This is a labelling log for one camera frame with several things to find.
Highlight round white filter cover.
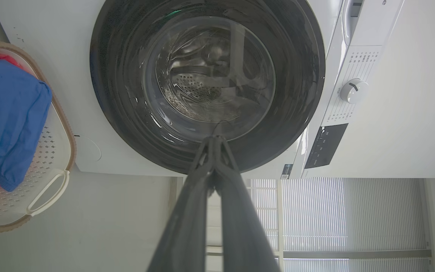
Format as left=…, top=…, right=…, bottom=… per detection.
left=75, top=134, right=102, bottom=163

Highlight white front-load washing machine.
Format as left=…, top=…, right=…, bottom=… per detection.
left=0, top=0, right=405, bottom=179

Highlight white detergent drawer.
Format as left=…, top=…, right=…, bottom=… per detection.
left=341, top=0, right=366, bottom=46

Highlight black touch display panel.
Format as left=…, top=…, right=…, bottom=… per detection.
left=304, top=123, right=349, bottom=169

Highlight blue jersey garment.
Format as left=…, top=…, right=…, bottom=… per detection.
left=0, top=60, right=53, bottom=192

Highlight washer door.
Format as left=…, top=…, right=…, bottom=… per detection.
left=90, top=0, right=326, bottom=175

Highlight white perforated laundry basket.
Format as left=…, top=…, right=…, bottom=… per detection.
left=0, top=40, right=77, bottom=232

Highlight stainless steel perforated drum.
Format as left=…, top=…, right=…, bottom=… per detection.
left=156, top=26, right=275, bottom=122

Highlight white window blinds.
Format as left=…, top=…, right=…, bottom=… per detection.
left=249, top=178, right=430, bottom=272

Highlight white round program dial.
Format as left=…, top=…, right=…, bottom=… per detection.
left=339, top=78, right=369, bottom=105

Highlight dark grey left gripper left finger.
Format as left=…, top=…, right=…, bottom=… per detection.
left=148, top=136, right=215, bottom=272

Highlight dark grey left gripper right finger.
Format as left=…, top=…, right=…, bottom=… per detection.
left=214, top=136, right=281, bottom=272

